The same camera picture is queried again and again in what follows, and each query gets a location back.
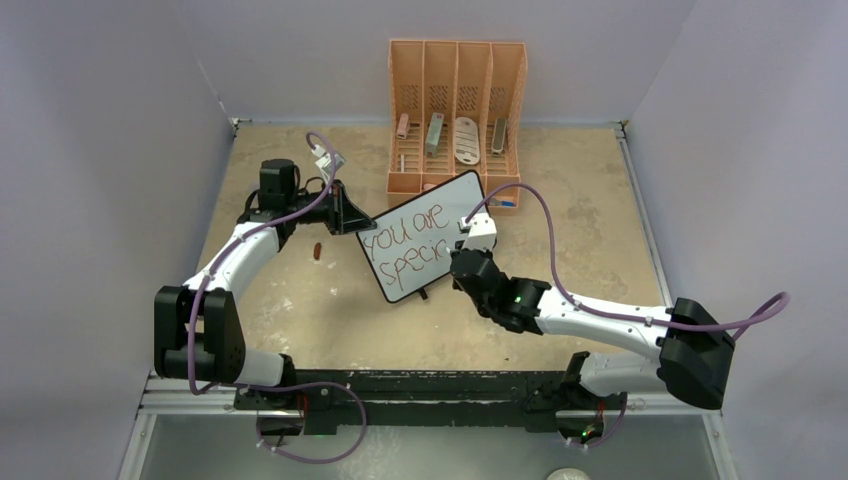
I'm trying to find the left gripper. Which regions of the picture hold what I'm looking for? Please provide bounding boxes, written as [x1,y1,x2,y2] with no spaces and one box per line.
[286,180,376,236]

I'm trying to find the black framed whiteboard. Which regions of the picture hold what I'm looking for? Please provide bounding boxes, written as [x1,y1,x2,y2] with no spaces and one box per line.
[356,171,484,303]

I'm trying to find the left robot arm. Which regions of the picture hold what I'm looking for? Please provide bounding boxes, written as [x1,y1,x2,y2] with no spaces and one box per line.
[154,159,377,409]

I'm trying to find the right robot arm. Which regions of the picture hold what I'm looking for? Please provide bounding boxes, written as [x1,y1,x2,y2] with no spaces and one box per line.
[450,249,735,410]

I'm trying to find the blue grey small item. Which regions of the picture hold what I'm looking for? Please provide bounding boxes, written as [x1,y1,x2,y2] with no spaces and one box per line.
[489,198,517,208]

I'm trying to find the white oval perforated plate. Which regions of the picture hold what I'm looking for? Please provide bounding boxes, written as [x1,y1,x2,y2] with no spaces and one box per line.
[453,117,481,166]

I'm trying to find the grey green box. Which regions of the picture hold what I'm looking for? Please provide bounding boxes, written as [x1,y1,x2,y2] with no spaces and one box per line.
[424,112,444,158]

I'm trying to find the grey eraser block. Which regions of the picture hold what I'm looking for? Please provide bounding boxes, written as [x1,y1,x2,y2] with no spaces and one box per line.
[490,117,508,155]

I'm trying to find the peach plastic desk organizer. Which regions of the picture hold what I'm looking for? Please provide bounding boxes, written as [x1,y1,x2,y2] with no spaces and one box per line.
[386,39,528,213]

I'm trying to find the white round object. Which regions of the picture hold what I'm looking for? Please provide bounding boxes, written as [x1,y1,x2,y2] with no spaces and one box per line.
[546,468,591,480]

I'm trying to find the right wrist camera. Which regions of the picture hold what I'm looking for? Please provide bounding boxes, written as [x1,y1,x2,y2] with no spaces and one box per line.
[457,211,497,252]

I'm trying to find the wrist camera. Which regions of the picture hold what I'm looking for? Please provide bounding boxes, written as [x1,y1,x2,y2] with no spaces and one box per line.
[312,145,346,182]
[457,211,497,252]

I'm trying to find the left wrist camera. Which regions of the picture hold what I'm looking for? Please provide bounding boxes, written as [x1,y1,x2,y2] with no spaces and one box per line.
[312,145,346,182]

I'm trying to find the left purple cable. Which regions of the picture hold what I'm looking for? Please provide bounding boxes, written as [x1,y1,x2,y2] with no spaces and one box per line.
[188,133,369,465]

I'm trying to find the black aluminium base frame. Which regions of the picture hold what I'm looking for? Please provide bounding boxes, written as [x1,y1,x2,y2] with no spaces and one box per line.
[119,369,738,479]

